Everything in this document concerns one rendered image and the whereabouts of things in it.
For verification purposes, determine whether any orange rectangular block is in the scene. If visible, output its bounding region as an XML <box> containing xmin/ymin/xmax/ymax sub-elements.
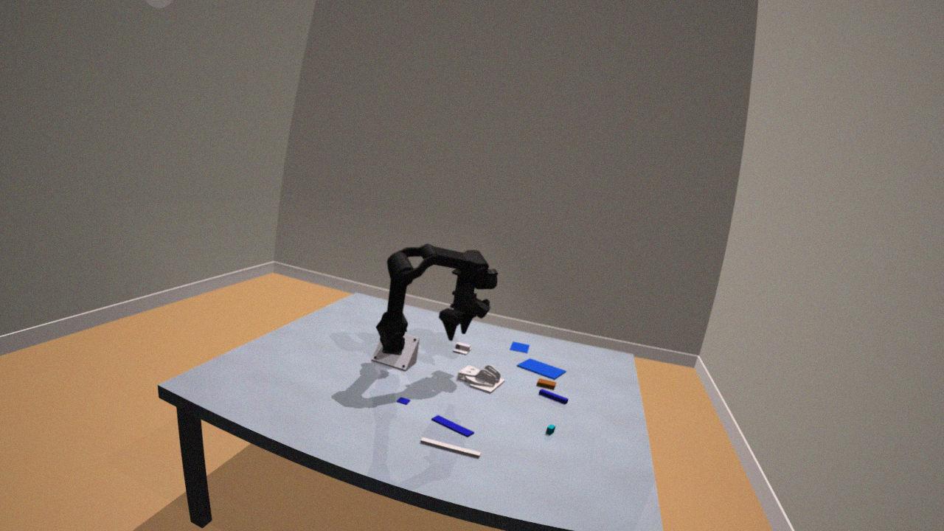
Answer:
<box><xmin>536</xmin><ymin>378</ymin><xmax>557</xmax><ymax>390</ymax></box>

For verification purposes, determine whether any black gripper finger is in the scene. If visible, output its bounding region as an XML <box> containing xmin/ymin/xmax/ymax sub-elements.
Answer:
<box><xmin>460</xmin><ymin>313</ymin><xmax>477</xmax><ymax>334</ymax></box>
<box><xmin>441</xmin><ymin>319</ymin><xmax>462</xmax><ymax>341</ymax></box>

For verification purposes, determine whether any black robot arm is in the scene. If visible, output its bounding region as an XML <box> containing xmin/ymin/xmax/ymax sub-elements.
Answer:
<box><xmin>376</xmin><ymin>244</ymin><xmax>498</xmax><ymax>355</ymax></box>

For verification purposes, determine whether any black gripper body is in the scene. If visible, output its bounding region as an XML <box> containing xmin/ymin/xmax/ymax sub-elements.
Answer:
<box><xmin>439</xmin><ymin>289</ymin><xmax>475</xmax><ymax>323</ymax></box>

